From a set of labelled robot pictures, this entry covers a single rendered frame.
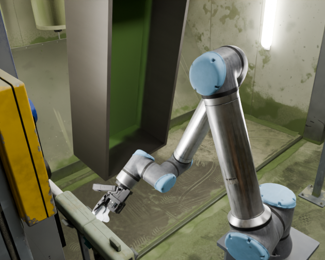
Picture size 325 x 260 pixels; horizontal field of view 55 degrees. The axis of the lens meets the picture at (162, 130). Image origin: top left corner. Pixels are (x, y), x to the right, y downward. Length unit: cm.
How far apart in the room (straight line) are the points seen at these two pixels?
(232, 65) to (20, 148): 65
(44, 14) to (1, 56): 175
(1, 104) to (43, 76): 253
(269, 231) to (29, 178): 83
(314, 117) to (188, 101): 135
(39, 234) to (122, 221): 113
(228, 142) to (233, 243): 36
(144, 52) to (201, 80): 137
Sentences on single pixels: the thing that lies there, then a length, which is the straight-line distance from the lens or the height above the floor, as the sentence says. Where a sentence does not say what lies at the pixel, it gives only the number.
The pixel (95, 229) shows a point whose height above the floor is 115.
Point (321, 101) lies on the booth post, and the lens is 341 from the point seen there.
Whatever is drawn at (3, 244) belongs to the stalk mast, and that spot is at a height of 126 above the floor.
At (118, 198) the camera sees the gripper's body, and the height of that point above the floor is 82.
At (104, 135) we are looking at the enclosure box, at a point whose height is 82.
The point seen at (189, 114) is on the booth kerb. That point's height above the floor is 14.
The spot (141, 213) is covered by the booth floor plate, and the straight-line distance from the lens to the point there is 245.
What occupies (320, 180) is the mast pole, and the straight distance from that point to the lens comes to 274.
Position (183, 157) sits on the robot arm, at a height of 97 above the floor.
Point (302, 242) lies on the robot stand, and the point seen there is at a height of 64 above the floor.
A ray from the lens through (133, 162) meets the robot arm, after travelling 137.
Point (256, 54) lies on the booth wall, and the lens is 363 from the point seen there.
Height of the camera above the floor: 170
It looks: 28 degrees down
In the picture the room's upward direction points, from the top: 2 degrees counter-clockwise
